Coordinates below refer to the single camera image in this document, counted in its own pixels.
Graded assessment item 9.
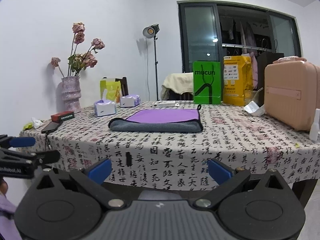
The purple and grey towel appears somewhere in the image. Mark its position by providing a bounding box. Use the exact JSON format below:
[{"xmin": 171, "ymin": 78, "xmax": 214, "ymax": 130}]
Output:
[{"xmin": 108, "ymin": 105, "xmax": 203, "ymax": 133}]

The crumpled white tissue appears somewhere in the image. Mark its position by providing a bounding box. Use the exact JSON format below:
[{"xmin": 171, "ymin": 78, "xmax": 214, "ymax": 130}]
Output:
[{"xmin": 23, "ymin": 118, "xmax": 44, "ymax": 131}]

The black smartphone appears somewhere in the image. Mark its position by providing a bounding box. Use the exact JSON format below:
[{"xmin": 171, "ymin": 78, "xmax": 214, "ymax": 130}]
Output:
[{"xmin": 41, "ymin": 122, "xmax": 61, "ymax": 134}]

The calligraphy print tablecloth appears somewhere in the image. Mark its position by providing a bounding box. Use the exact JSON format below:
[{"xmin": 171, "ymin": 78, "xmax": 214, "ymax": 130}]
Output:
[{"xmin": 20, "ymin": 105, "xmax": 319, "ymax": 191}]

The red and black small box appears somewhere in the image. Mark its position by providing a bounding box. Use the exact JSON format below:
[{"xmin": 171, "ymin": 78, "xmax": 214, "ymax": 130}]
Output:
[{"xmin": 51, "ymin": 111, "xmax": 74, "ymax": 123}]

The near white purple tissue pack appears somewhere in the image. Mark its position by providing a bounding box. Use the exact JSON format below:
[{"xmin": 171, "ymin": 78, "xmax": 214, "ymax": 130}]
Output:
[{"xmin": 94, "ymin": 89, "xmax": 116, "ymax": 117}]

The white purple tissue pack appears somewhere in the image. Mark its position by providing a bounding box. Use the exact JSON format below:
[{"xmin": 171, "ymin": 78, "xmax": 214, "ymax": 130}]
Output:
[
  {"xmin": 94, "ymin": 89, "xmax": 116, "ymax": 117},
  {"xmin": 120, "ymin": 94, "xmax": 141, "ymax": 108}
]

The speckled pink ceramic vase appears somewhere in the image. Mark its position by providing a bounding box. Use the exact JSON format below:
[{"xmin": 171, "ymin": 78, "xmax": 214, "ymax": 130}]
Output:
[{"xmin": 61, "ymin": 76, "xmax": 81, "ymax": 113}]

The crumpled white paper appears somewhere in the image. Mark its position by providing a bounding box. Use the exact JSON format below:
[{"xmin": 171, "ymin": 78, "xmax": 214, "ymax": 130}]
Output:
[{"xmin": 244, "ymin": 101, "xmax": 265, "ymax": 116}]

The far white purple tissue pack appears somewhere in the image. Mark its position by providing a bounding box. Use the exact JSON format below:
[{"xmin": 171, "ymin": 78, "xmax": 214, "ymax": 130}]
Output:
[{"xmin": 120, "ymin": 94, "xmax": 141, "ymax": 108}]

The yellow-green paper bag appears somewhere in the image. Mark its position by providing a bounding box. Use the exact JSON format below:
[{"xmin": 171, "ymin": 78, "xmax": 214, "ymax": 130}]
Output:
[{"xmin": 100, "ymin": 78, "xmax": 121, "ymax": 103}]

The clear glass with straw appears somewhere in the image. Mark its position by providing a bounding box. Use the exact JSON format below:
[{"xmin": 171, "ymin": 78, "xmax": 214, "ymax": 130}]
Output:
[{"xmin": 252, "ymin": 87, "xmax": 264, "ymax": 107}]

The green mucun paper bag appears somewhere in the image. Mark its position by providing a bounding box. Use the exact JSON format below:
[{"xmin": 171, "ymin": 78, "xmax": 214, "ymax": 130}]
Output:
[{"xmin": 193, "ymin": 61, "xmax": 222, "ymax": 105}]

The white flat box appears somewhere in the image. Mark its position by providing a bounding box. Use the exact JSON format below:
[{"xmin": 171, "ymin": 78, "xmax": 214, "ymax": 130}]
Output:
[{"xmin": 151, "ymin": 100, "xmax": 180, "ymax": 107}]

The dark wooden chair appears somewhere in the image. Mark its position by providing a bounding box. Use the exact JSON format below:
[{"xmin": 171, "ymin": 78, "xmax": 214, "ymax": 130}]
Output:
[{"xmin": 100, "ymin": 77, "xmax": 129, "ymax": 96}]

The yellow printed paper bag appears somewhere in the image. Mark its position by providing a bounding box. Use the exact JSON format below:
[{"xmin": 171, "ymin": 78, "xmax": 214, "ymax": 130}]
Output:
[{"xmin": 223, "ymin": 55, "xmax": 253, "ymax": 107}]

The dried pink roses bouquet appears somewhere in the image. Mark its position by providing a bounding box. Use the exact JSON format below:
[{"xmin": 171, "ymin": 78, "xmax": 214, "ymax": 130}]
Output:
[{"xmin": 50, "ymin": 22, "xmax": 106, "ymax": 79}]

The cream cloth over chair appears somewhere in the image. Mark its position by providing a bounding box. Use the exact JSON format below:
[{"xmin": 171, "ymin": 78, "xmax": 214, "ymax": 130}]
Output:
[{"xmin": 161, "ymin": 73, "xmax": 194, "ymax": 100}]

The white plastic bottle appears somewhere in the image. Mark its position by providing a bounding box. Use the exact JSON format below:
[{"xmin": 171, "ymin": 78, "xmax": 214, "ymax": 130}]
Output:
[{"xmin": 309, "ymin": 108, "xmax": 320, "ymax": 142}]

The pink hard-shell suitcase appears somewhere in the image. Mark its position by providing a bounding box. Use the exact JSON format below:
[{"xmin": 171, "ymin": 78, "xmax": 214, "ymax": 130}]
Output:
[{"xmin": 264, "ymin": 60, "xmax": 319, "ymax": 131}]

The clothes rack with garments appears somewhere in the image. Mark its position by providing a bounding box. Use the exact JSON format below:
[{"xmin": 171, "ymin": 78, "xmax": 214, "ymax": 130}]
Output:
[{"xmin": 220, "ymin": 16, "xmax": 272, "ymax": 90}]

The dark framed sliding window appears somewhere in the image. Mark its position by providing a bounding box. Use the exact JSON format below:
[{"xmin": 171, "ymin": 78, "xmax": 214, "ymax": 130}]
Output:
[{"xmin": 178, "ymin": 1, "xmax": 302, "ymax": 73}]

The studio light on stand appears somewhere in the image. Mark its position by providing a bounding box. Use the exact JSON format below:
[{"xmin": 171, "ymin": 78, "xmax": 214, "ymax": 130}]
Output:
[{"xmin": 142, "ymin": 23, "xmax": 161, "ymax": 101}]

